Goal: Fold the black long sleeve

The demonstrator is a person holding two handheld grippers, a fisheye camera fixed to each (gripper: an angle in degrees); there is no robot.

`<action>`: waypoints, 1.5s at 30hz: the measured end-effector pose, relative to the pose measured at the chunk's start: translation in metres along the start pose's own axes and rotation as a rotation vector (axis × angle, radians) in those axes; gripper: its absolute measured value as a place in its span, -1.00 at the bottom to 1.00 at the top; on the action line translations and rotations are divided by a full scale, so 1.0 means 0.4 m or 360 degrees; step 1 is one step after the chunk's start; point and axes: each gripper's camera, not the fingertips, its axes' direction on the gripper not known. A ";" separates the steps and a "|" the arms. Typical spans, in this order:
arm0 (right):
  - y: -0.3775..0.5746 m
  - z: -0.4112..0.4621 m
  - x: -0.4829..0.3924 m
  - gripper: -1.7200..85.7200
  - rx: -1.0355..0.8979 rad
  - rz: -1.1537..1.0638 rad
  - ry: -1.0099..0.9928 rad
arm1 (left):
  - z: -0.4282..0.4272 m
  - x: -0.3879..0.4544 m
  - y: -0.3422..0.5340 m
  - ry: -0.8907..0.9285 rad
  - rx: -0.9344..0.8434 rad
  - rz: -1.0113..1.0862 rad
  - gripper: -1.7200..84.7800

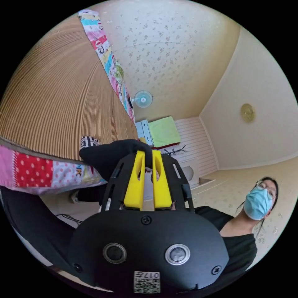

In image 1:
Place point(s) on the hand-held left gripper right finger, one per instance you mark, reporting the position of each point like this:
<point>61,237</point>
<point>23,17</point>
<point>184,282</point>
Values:
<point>162,186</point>

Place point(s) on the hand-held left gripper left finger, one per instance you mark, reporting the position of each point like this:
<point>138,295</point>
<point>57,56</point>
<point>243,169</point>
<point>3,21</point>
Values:
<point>135,184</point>

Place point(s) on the black coat rack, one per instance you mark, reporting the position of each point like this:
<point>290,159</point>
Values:
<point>175,150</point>

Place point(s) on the white drawer cabinet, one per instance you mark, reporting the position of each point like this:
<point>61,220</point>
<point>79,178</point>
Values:
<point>144,131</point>

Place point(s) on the green cloth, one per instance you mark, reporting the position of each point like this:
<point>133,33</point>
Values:
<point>164,131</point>

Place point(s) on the black and white patterned cushion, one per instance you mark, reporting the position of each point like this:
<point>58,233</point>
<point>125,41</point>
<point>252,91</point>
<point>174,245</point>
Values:
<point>89,142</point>

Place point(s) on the white and blue fan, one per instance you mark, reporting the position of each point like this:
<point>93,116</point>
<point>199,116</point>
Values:
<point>143,99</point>

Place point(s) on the person's body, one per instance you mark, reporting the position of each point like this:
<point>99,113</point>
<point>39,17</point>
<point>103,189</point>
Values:
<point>237,242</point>

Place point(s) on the round gold ceiling lamp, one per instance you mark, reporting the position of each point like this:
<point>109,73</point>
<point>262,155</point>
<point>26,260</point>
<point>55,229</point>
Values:
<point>247,113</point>

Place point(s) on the bed with woven mat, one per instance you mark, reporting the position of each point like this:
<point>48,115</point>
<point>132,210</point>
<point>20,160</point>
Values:
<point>58,93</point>

